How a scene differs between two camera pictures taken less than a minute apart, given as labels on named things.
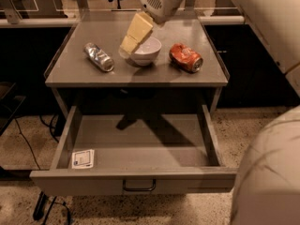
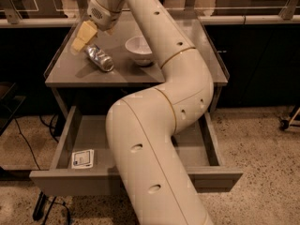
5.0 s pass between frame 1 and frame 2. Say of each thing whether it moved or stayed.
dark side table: stayed
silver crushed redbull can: stayed
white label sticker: stayed
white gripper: moved
